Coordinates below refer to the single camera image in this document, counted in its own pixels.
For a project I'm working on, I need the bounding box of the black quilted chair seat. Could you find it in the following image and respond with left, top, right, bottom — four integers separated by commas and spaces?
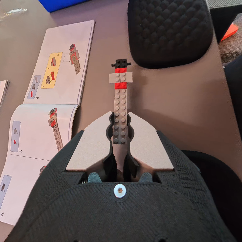
127, 0, 214, 69

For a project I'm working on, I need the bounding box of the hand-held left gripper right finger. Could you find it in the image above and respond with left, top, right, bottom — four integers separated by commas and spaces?
123, 112, 174, 178

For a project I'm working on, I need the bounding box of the open lego instruction booklet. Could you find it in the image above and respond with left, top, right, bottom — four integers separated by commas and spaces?
0, 19, 95, 226

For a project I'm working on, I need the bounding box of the clear empty plastic bag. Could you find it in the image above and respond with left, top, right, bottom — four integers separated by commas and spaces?
0, 8, 28, 18

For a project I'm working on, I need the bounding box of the closed paper booklet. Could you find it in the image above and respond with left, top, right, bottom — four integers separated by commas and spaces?
0, 80, 10, 110

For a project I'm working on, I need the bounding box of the grey red black lego build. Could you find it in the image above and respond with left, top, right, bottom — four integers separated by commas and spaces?
109, 59, 133, 145

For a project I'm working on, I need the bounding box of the orange flat object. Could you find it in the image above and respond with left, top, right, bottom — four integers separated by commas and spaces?
221, 23, 239, 41

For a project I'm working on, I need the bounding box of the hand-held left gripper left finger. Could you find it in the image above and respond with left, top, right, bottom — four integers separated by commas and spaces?
66, 111, 116, 182

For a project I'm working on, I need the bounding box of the blue plastic bin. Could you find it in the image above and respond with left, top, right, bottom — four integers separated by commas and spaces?
38, 0, 91, 13

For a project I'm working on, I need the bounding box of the grey mesh chair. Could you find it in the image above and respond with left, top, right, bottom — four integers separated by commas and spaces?
208, 0, 242, 9

